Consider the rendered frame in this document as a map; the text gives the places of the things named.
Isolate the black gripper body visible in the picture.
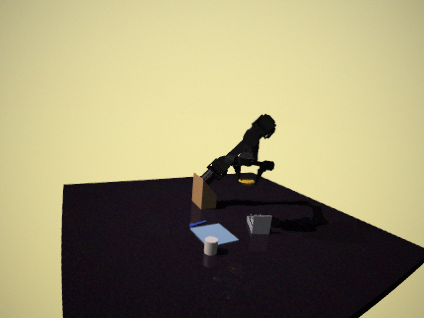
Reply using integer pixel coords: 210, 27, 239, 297
224, 144, 275, 171

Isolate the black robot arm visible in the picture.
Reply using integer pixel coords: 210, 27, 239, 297
199, 114, 276, 186

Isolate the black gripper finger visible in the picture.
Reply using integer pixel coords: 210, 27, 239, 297
255, 169, 267, 186
230, 164, 241, 183

